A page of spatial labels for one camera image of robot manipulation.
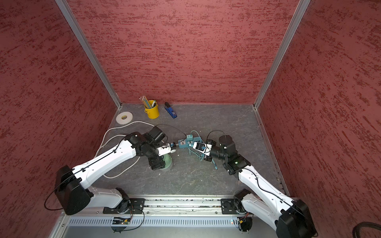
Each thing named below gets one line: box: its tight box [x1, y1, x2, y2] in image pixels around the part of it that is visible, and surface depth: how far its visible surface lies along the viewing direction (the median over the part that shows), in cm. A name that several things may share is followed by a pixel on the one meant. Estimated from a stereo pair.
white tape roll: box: [115, 111, 133, 125], surface depth 113 cm
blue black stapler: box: [164, 101, 178, 119], surface depth 116 cm
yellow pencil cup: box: [143, 99, 160, 119], surface depth 109 cm
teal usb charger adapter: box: [186, 134, 194, 142], surface depth 96 cm
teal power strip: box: [178, 136, 204, 149], surface depth 98 cm
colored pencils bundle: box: [138, 95, 152, 109], surface depth 105 cm
